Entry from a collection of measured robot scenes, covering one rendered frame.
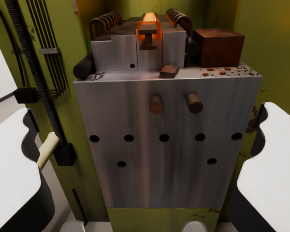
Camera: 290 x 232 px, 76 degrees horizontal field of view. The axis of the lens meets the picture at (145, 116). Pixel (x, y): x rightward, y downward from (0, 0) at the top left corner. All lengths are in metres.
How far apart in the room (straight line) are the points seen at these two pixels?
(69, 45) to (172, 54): 0.31
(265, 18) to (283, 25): 0.06
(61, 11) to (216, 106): 0.46
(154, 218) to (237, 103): 0.48
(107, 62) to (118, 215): 0.51
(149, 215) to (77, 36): 0.61
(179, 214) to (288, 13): 0.66
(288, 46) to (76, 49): 0.60
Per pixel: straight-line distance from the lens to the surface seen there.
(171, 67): 0.41
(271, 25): 0.64
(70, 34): 0.60
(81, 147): 0.80
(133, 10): 0.90
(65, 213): 1.32
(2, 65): 2.99
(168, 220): 0.75
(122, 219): 0.75
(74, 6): 0.58
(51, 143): 0.74
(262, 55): 0.65
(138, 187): 0.59
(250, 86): 0.43
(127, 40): 0.42
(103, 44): 0.43
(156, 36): 0.40
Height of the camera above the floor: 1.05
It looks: 32 degrees down
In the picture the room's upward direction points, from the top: 3 degrees counter-clockwise
